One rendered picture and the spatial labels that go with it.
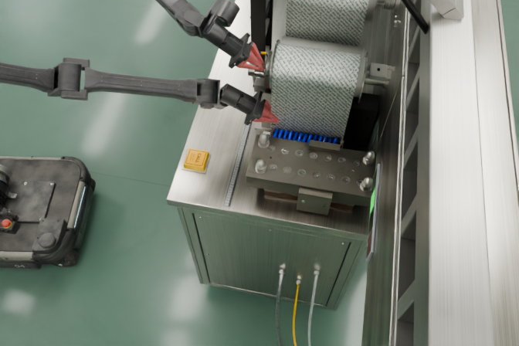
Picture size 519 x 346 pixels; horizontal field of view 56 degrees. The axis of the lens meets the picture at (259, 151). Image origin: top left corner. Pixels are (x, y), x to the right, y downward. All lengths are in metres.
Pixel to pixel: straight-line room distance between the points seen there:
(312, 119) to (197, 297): 1.21
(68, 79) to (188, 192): 0.52
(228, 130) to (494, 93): 0.89
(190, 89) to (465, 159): 0.86
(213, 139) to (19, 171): 1.25
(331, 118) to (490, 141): 0.52
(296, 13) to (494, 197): 0.80
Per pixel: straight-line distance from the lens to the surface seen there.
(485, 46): 1.35
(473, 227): 0.77
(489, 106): 1.22
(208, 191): 1.61
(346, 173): 1.50
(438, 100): 0.89
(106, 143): 2.93
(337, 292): 2.08
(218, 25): 1.41
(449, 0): 1.02
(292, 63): 1.39
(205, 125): 1.76
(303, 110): 1.49
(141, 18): 3.61
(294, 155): 1.52
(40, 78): 1.46
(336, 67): 1.38
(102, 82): 1.41
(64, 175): 2.58
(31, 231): 2.49
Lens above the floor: 2.29
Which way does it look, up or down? 56 degrees down
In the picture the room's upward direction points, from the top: straight up
